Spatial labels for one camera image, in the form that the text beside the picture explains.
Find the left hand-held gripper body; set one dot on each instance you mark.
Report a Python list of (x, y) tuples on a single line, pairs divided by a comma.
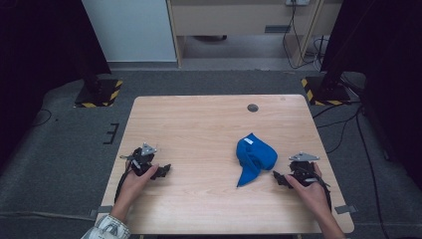
[(142, 161)]

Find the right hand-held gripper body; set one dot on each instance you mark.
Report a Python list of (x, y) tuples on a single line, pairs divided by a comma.
[(303, 167)]

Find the white panel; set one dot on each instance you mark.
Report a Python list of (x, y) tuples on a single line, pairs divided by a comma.
[(129, 30)]

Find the grey tape piece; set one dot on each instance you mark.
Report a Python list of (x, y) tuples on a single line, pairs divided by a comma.
[(345, 209), (104, 209)]

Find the blue cloth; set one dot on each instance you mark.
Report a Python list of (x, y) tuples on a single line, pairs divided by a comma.
[(255, 157)]

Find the dark curtain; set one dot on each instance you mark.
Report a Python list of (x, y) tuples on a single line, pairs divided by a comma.
[(40, 49), (388, 49)]

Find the grey round table grommet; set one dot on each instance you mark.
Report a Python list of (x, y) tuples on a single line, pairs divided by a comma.
[(253, 108)]

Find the black yellow striped stand base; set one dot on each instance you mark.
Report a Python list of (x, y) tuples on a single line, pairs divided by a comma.
[(331, 94), (106, 94)]

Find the light wooden desk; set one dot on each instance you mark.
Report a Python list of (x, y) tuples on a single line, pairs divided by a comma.
[(232, 18)]

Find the person's left hand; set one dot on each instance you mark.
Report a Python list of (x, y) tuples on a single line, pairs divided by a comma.
[(132, 189)]

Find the white power strip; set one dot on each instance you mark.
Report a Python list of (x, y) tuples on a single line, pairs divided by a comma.
[(298, 2)]

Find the person's right hand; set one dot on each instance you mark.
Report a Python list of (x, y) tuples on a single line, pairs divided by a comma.
[(310, 195)]

